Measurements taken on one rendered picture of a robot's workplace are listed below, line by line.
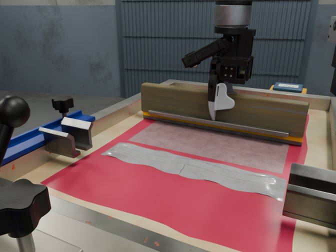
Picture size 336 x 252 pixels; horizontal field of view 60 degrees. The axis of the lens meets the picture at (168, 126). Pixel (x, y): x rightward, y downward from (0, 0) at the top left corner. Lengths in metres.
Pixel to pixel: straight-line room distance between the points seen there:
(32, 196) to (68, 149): 0.37
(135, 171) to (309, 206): 0.30
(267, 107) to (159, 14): 3.52
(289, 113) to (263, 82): 3.45
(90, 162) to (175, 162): 0.17
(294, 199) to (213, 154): 0.25
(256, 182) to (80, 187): 0.30
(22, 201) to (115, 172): 0.37
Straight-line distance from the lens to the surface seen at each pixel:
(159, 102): 0.76
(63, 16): 4.68
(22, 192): 0.21
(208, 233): 0.42
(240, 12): 0.65
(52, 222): 0.32
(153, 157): 0.59
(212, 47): 0.67
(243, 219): 0.45
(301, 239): 0.45
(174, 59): 4.12
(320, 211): 0.43
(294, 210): 0.43
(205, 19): 4.02
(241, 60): 0.65
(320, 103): 0.99
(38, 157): 0.61
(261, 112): 0.68
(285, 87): 1.17
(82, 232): 0.30
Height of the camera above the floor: 1.23
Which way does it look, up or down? 22 degrees down
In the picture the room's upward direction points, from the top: straight up
